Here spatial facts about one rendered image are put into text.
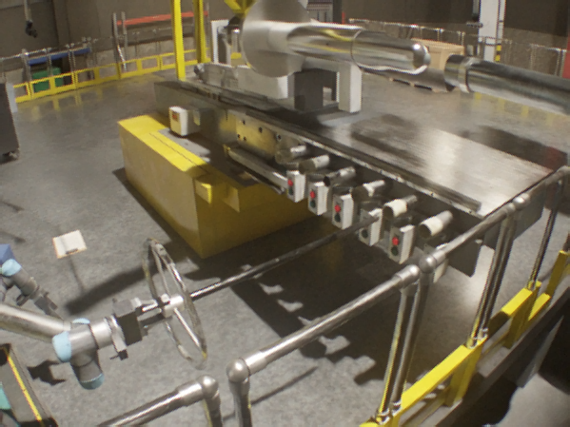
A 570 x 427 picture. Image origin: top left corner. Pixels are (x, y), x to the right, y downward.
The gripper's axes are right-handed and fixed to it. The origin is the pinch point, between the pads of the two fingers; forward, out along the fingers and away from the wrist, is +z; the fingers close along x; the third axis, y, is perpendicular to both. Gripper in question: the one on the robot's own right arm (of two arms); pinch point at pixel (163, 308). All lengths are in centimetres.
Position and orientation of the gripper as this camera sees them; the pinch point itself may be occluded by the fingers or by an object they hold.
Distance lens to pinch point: 119.7
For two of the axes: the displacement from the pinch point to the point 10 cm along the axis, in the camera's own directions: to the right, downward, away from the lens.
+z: 8.2, -3.0, 4.9
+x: -0.8, 8.0, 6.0
